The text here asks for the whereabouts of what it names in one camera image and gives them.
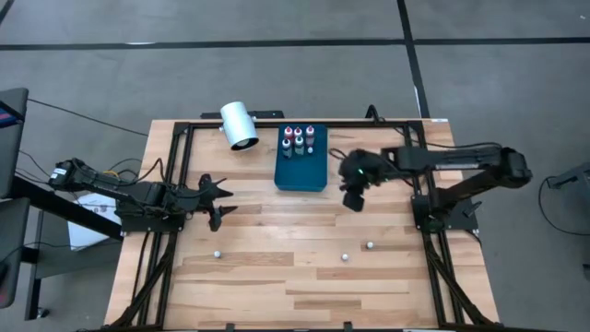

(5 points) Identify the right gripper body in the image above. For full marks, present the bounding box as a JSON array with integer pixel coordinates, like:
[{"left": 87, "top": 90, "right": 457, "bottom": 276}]
[{"left": 338, "top": 148, "right": 386, "bottom": 196}]

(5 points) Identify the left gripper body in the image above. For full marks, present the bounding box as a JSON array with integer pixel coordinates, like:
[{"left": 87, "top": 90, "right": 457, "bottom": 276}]
[{"left": 165, "top": 183, "right": 210, "bottom": 219}]

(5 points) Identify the blue plastic bin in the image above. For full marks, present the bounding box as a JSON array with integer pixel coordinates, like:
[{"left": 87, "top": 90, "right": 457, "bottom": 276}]
[{"left": 274, "top": 122, "right": 330, "bottom": 193}]

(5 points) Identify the white desk lamp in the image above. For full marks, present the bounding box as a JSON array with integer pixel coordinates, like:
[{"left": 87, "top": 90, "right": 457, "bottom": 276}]
[{"left": 218, "top": 101, "right": 260, "bottom": 152}]

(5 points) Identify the black power strip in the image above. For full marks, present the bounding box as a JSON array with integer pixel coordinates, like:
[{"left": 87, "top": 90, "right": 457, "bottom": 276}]
[{"left": 200, "top": 110, "right": 286, "bottom": 120}]

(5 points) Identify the white paper box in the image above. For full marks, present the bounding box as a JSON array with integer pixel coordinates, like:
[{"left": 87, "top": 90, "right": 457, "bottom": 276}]
[{"left": 67, "top": 191, "right": 124, "bottom": 251}]

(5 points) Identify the black stand beam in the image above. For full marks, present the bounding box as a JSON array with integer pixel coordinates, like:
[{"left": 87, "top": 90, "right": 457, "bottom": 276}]
[{"left": 8, "top": 177, "right": 124, "bottom": 241}]

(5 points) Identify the black stand leg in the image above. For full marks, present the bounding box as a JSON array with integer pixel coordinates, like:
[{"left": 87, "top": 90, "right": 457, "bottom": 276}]
[{"left": 25, "top": 209, "right": 51, "bottom": 322}]

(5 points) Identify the black monitor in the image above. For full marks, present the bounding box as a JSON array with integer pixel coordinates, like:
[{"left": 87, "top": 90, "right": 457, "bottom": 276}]
[
  {"left": 0, "top": 87, "right": 30, "bottom": 200},
  {"left": 0, "top": 196, "right": 31, "bottom": 311}
]

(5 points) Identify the grey stand foot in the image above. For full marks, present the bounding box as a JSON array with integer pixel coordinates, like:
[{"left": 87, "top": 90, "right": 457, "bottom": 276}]
[{"left": 546, "top": 160, "right": 590, "bottom": 200}]

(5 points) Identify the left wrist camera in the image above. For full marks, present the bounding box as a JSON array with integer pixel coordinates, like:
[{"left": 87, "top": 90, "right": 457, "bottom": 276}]
[{"left": 207, "top": 210, "right": 225, "bottom": 233}]

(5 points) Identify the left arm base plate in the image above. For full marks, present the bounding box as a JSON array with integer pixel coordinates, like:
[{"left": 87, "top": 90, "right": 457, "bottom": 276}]
[{"left": 114, "top": 196, "right": 188, "bottom": 234}]

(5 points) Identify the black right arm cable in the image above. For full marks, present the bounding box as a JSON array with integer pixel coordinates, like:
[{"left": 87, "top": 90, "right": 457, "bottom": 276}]
[{"left": 365, "top": 104, "right": 503, "bottom": 151}]

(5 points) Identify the black aluminium table frame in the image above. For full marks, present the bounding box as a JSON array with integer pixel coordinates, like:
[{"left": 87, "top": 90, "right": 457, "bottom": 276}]
[{"left": 103, "top": 118, "right": 502, "bottom": 332}]

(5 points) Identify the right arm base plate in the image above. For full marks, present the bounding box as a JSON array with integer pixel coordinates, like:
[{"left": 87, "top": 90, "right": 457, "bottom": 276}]
[{"left": 411, "top": 193, "right": 483, "bottom": 232}]

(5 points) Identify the thin black floor cable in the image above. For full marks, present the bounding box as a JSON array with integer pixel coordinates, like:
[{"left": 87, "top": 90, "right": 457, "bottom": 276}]
[{"left": 26, "top": 97, "right": 149, "bottom": 137}]

